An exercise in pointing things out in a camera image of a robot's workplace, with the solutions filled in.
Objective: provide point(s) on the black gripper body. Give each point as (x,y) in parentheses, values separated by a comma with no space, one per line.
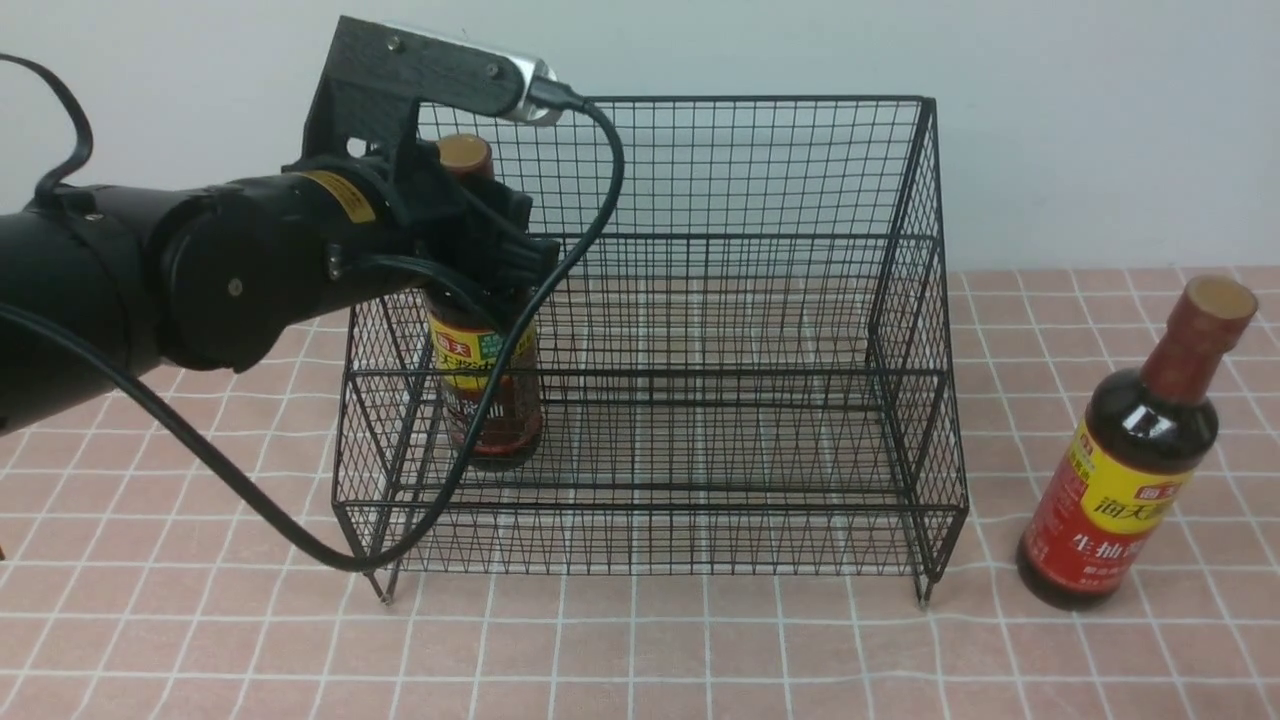
(449,215)

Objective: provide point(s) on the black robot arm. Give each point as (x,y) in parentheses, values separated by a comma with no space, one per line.
(208,279)

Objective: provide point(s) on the pink checkered tablecloth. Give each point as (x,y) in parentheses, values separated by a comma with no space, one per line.
(135,587)

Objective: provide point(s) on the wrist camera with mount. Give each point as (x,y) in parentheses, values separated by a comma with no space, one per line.
(377,76)

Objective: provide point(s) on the black wire mesh shelf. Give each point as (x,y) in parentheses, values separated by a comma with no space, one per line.
(751,371)

